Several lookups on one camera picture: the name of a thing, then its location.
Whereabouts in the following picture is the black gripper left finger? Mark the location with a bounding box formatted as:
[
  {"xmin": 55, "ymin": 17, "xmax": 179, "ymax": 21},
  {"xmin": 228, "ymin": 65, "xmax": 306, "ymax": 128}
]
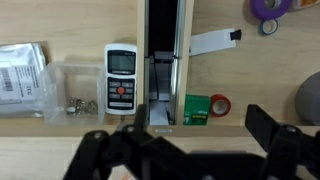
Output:
[{"xmin": 124, "ymin": 104, "xmax": 147, "ymax": 141}]

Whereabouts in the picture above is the silver foil bag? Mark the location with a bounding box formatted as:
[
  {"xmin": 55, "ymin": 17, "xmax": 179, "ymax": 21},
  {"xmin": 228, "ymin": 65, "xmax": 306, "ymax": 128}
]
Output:
[{"xmin": 0, "ymin": 43, "xmax": 46, "ymax": 117}]

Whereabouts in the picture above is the white handheld meter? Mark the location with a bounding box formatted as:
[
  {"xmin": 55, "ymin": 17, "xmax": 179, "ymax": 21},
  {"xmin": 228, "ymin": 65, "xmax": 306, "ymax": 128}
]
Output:
[{"xmin": 105, "ymin": 43, "xmax": 137, "ymax": 115}]

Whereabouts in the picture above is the green tape box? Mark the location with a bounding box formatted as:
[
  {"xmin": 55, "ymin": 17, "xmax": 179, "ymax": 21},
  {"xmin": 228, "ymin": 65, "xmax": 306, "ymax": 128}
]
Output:
[{"xmin": 183, "ymin": 94, "xmax": 211, "ymax": 126}]

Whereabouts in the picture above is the clear plastic box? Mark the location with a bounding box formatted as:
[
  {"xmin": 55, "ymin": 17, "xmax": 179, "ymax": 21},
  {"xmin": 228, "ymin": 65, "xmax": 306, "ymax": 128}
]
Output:
[{"xmin": 39, "ymin": 61, "xmax": 106, "ymax": 126}]

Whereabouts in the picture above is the left wooden drawer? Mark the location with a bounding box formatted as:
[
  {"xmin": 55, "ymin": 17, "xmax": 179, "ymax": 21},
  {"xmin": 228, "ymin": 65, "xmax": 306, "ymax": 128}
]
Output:
[{"xmin": 187, "ymin": 0, "xmax": 320, "ymax": 126}]

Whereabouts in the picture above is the purple tape roll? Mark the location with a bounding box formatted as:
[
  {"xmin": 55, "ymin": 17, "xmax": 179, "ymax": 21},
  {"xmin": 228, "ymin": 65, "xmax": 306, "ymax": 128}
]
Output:
[{"xmin": 250, "ymin": 0, "xmax": 291, "ymax": 20}]

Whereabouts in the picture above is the white label strip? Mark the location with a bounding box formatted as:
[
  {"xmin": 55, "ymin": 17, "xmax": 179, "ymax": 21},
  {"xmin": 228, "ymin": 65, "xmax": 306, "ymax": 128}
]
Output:
[{"xmin": 189, "ymin": 28, "xmax": 242, "ymax": 56}]

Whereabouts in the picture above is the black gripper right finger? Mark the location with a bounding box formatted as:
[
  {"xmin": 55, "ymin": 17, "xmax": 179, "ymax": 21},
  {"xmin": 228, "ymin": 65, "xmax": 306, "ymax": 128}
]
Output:
[{"xmin": 245, "ymin": 104, "xmax": 280, "ymax": 151}]

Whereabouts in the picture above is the small red tape roll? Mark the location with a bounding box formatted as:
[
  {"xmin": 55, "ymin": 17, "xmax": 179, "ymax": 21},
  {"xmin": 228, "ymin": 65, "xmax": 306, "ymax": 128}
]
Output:
[{"xmin": 210, "ymin": 94, "xmax": 231, "ymax": 117}]

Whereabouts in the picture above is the white yellow glue pen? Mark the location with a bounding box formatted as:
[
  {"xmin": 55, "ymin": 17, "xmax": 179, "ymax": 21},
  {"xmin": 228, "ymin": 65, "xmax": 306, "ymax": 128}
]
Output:
[{"xmin": 292, "ymin": 0, "xmax": 320, "ymax": 10}]

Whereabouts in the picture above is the grey duct tape roll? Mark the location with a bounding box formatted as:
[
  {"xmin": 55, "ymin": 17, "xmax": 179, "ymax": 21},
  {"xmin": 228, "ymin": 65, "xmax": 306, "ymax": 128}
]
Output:
[{"xmin": 294, "ymin": 72, "xmax": 320, "ymax": 126}]

